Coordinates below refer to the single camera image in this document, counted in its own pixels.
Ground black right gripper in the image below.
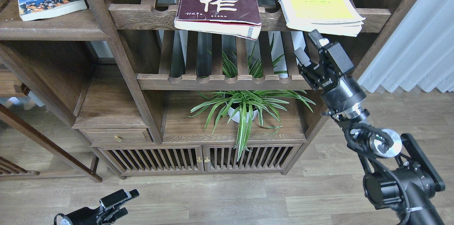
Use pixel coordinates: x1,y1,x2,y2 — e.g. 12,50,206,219
294,29,369,121

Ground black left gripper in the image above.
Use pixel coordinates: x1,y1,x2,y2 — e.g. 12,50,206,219
54,189,140,225

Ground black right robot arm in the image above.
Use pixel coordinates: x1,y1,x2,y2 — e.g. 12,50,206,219
294,30,445,225

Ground yellow green cover book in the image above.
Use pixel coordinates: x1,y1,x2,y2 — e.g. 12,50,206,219
279,0,364,37

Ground brass drawer knob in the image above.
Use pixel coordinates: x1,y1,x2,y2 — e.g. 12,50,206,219
114,135,123,142

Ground green spider plant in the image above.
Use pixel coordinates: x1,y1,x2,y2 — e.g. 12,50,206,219
187,33,316,161

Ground maroon book white characters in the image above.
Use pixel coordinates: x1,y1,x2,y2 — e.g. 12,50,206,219
174,0,262,40

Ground white plant pot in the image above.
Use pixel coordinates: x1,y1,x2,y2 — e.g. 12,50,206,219
227,107,259,123

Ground white pleated curtain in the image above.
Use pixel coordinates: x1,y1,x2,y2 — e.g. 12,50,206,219
358,0,454,92

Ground dark wooden bookshelf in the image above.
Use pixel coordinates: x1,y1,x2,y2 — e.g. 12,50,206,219
0,0,439,180

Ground dark wooden chair frame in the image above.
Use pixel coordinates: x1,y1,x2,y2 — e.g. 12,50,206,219
0,105,102,182

